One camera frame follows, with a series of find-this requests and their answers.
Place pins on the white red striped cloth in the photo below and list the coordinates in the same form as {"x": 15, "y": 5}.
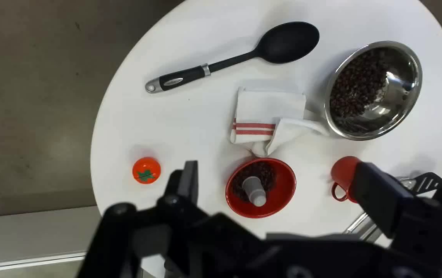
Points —
{"x": 264, "y": 121}

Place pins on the red mug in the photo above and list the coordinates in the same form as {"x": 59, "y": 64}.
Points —
{"x": 343, "y": 174}

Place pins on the steel mixing bowl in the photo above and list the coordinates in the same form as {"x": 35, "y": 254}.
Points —
{"x": 394, "y": 101}

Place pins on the orange toy tomato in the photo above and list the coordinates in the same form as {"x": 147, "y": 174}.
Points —
{"x": 145, "y": 170}

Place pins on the grey plastic cup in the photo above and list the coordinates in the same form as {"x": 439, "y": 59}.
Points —
{"x": 253, "y": 191}

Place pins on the coffee beans in red bowl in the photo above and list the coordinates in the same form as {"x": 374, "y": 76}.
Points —
{"x": 261, "y": 170}

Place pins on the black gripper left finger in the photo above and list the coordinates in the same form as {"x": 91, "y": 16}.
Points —
{"x": 182, "y": 186}

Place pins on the coffee beans in steel bowl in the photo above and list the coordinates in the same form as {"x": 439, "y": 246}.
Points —
{"x": 357, "y": 85}

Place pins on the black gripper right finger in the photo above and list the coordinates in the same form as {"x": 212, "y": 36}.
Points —
{"x": 382, "y": 197}

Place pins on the black serving spoon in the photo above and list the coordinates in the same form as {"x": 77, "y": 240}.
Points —
{"x": 283, "y": 44}

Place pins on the red bowl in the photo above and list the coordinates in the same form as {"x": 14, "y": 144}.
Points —
{"x": 278, "y": 195}

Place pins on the round white table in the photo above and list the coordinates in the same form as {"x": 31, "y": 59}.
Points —
{"x": 191, "y": 123}

